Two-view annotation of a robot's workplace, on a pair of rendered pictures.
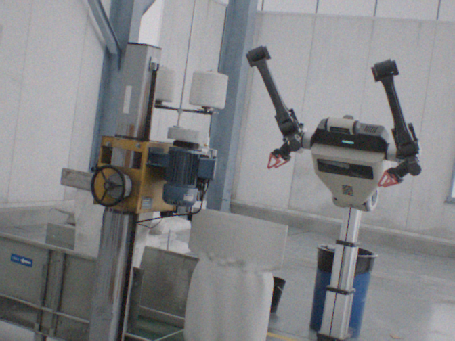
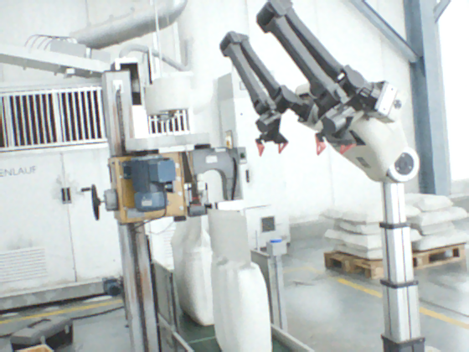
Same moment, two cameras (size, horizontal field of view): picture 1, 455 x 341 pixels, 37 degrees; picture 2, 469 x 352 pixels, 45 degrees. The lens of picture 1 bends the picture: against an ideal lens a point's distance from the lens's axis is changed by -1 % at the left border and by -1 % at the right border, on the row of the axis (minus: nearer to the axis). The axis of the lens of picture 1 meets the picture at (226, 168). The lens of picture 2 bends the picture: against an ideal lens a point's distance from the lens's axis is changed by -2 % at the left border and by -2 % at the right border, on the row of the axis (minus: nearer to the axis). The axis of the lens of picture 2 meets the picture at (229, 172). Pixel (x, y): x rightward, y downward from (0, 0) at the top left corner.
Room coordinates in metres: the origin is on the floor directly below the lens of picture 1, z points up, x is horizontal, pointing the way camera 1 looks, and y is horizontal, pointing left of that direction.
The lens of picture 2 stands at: (1.42, -1.88, 1.36)
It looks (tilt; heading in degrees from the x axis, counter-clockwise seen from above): 3 degrees down; 44
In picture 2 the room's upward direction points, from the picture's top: 6 degrees counter-clockwise
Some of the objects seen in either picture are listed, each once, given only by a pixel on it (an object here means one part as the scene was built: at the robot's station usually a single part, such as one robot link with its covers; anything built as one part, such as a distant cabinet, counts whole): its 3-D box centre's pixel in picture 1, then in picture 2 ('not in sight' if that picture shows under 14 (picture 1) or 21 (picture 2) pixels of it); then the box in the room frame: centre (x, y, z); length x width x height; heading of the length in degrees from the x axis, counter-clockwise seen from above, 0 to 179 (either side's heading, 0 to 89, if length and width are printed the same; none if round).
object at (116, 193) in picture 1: (118, 185); (110, 199); (2.98, 0.46, 1.14); 0.11 x 0.06 x 0.11; 64
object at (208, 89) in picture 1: (208, 90); (171, 94); (3.17, 0.13, 1.61); 0.17 x 0.17 x 0.17
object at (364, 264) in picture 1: (340, 289); not in sight; (5.36, -1.02, 0.32); 0.51 x 0.48 x 0.65; 154
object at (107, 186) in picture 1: (107, 185); (95, 202); (2.92, 0.49, 1.13); 0.18 x 0.11 x 0.18; 64
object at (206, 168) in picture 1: (206, 170); (162, 173); (3.03, 0.08, 1.25); 0.10 x 0.08 x 0.12; 179
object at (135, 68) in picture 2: not in sight; (126, 101); (4.54, 2.34, 1.82); 0.51 x 0.27 x 0.71; 64
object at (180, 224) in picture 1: (159, 224); (430, 215); (6.77, 0.58, 0.44); 0.68 x 0.44 x 0.15; 154
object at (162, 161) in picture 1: (163, 158); (136, 169); (3.03, 0.28, 1.27); 0.12 x 0.09 x 0.09; 154
